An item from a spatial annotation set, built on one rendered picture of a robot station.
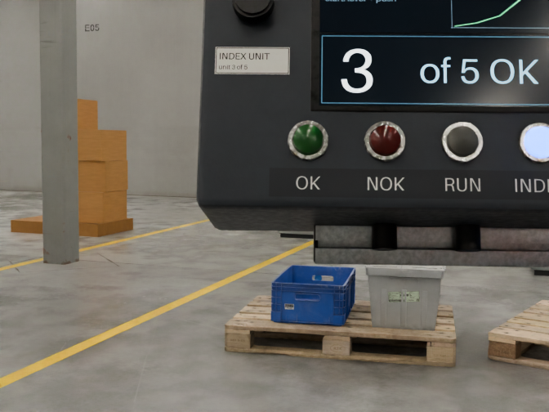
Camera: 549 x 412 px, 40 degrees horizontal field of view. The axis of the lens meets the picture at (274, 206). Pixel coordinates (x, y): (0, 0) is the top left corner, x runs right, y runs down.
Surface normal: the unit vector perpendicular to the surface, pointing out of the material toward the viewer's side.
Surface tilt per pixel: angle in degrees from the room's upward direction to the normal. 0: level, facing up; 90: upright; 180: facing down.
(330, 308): 90
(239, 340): 90
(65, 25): 90
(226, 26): 75
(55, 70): 90
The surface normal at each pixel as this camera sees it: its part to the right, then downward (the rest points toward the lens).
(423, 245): -0.04, 0.08
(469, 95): -0.03, -0.18
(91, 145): -0.33, 0.07
